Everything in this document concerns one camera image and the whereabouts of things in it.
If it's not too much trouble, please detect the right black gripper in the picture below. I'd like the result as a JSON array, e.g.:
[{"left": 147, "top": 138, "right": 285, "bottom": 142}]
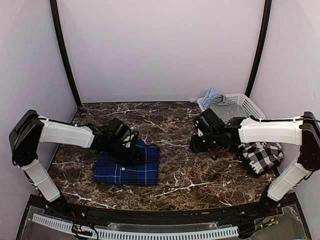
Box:
[{"left": 190, "top": 131, "right": 221, "bottom": 153}]

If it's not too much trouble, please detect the blue plaid long sleeve shirt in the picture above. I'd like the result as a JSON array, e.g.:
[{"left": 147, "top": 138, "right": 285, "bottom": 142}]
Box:
[{"left": 92, "top": 139, "right": 160, "bottom": 187}]

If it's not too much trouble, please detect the black white checkered shirt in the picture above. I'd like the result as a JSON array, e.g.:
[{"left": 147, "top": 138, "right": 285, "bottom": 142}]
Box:
[{"left": 238, "top": 142, "right": 284, "bottom": 178}]

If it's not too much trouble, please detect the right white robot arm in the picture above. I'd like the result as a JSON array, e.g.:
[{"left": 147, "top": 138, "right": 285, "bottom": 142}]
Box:
[{"left": 189, "top": 109, "right": 320, "bottom": 217}]

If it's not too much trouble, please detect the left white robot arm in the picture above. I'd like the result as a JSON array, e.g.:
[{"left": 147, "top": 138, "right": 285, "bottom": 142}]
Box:
[{"left": 9, "top": 109, "right": 146, "bottom": 218}]

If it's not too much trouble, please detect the grey button shirt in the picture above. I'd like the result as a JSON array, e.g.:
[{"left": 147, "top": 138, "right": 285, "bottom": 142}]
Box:
[{"left": 208, "top": 94, "right": 247, "bottom": 124}]

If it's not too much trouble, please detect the light blue shirt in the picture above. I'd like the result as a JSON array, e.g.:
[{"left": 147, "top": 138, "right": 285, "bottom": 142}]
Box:
[{"left": 201, "top": 87, "right": 221, "bottom": 110}]

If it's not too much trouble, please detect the white plastic laundry basket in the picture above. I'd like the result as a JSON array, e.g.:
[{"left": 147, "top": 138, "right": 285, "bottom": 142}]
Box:
[{"left": 197, "top": 93, "right": 266, "bottom": 119}]

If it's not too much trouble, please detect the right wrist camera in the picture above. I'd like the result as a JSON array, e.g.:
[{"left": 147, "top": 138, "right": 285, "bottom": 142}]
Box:
[{"left": 193, "top": 108, "right": 225, "bottom": 137}]

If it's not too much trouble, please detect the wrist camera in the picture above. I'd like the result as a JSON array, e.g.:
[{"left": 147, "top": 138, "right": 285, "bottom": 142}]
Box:
[
  {"left": 102, "top": 117, "right": 139, "bottom": 148},
  {"left": 193, "top": 108, "right": 225, "bottom": 137}
]

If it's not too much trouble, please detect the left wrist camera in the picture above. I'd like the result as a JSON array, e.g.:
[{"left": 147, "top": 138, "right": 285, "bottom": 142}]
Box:
[{"left": 102, "top": 117, "right": 139, "bottom": 148}]

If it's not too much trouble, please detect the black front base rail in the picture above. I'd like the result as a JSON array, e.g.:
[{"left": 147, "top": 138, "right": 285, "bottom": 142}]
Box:
[{"left": 27, "top": 194, "right": 283, "bottom": 226}]

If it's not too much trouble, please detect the white slotted cable duct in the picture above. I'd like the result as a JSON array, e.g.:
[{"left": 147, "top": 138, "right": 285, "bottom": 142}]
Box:
[{"left": 31, "top": 213, "right": 239, "bottom": 240}]

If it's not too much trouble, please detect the right black corner post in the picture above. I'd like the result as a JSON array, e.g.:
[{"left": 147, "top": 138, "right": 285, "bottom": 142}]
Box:
[{"left": 244, "top": 0, "right": 273, "bottom": 98}]

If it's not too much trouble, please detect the black corner post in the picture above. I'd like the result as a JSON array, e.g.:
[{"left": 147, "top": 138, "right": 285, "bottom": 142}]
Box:
[
  {"left": 49, "top": 0, "right": 82, "bottom": 108},
  {"left": 244, "top": 0, "right": 273, "bottom": 98}
]

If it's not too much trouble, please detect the left black corner post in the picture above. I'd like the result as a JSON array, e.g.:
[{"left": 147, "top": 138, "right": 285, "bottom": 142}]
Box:
[{"left": 49, "top": 0, "right": 82, "bottom": 108}]

